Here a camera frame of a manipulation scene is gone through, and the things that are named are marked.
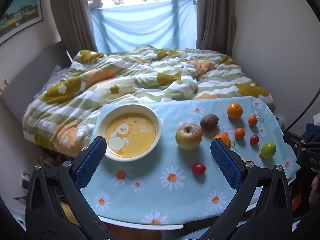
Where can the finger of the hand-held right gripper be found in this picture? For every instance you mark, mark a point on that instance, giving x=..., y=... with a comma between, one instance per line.
x=313, y=131
x=295, y=137

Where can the light blue window cloth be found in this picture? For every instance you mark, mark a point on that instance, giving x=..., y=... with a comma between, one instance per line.
x=142, y=27

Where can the small orange kumquat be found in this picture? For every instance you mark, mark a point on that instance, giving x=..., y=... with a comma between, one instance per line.
x=252, y=120
x=239, y=133

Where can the red cherry tomato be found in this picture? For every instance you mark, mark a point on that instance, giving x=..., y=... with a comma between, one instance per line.
x=198, y=169
x=254, y=139

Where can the brown kiwi fruit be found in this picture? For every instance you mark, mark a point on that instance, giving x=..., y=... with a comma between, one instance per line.
x=209, y=122

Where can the yellow-brown apple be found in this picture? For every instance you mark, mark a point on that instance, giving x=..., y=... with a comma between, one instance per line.
x=188, y=136

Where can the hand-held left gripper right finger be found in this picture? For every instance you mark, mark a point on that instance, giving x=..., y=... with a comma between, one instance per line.
x=226, y=165

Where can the brown curtain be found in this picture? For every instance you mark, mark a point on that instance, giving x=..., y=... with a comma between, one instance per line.
x=215, y=17
x=72, y=17

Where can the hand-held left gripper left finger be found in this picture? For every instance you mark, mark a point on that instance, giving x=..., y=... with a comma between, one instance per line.
x=91, y=160

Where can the small wall sticker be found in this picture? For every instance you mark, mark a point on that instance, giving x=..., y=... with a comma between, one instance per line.
x=3, y=85

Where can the grey headboard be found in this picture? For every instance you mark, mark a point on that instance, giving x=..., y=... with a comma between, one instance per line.
x=27, y=80

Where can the blue daisy tablecloth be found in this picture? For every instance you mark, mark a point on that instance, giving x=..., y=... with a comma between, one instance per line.
x=162, y=192

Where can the large orange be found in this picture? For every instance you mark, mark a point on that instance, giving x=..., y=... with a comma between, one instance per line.
x=225, y=138
x=234, y=110

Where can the grey patterned bedsheet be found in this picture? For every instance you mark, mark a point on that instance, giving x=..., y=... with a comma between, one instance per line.
x=56, y=72

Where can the framed wall picture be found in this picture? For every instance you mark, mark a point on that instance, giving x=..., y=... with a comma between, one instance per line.
x=20, y=15

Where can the cream bowl with duck print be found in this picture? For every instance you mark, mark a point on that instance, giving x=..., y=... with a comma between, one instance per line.
x=135, y=132

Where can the orange box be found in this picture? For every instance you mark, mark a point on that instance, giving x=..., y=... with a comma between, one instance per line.
x=296, y=202

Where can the green striped flower blanket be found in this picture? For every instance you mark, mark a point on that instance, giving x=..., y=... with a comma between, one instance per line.
x=125, y=80

